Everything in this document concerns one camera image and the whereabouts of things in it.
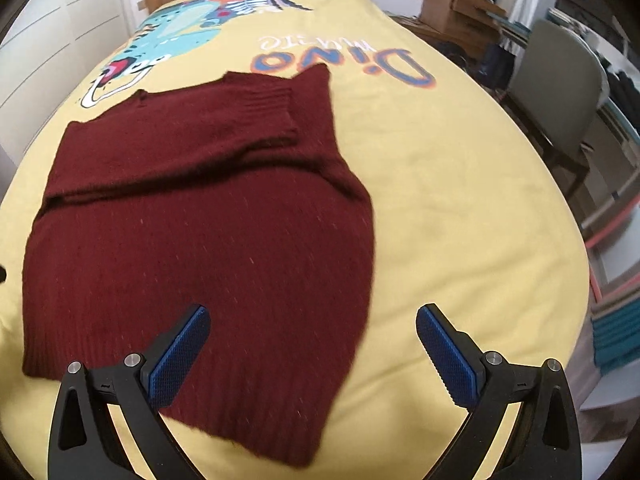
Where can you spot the teal folded stack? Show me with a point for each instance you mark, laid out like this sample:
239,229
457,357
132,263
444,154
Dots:
616,337

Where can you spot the dark red knit sweater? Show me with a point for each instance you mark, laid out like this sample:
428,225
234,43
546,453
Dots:
233,195

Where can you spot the grey green chair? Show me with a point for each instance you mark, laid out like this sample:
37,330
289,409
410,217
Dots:
555,94

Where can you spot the yellow dinosaur bed cover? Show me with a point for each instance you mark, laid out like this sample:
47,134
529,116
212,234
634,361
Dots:
466,216

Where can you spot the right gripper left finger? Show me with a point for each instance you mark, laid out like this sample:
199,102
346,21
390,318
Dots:
84,443

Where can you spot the white wardrobe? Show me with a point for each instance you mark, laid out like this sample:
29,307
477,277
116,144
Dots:
48,51

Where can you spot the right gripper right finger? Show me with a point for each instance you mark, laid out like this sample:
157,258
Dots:
544,440

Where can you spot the brown cardboard box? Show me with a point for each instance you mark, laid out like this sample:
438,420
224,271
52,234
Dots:
467,23

